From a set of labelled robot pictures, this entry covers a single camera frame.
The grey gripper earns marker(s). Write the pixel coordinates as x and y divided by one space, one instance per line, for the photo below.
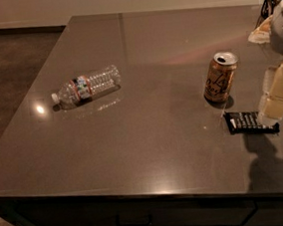
271 108

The clear plastic water bottle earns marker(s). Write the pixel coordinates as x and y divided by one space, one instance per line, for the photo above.
82 88

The black snack bar wrapper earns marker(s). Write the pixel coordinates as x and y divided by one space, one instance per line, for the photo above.
240 122

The orange soda can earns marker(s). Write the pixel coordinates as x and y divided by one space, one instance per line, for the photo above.
220 76

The dark cabinet drawer handle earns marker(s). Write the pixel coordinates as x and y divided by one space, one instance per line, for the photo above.
134 220

